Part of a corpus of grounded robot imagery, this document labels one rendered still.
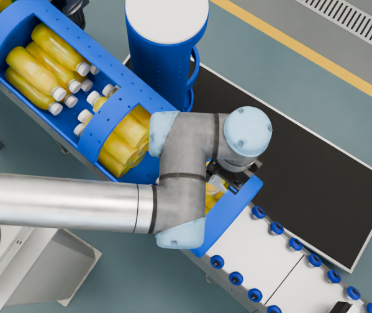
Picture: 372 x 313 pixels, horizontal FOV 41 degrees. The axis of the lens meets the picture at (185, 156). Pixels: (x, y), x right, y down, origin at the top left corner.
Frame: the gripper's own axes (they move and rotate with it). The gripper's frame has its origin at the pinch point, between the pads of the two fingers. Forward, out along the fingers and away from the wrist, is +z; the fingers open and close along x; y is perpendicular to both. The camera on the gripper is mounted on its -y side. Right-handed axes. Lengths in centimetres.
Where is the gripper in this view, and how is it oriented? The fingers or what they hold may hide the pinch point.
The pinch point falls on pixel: (214, 169)
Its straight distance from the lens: 111.5
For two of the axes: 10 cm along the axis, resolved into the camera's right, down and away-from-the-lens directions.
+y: 7.5, 6.5, -1.2
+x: 6.5, -7.2, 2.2
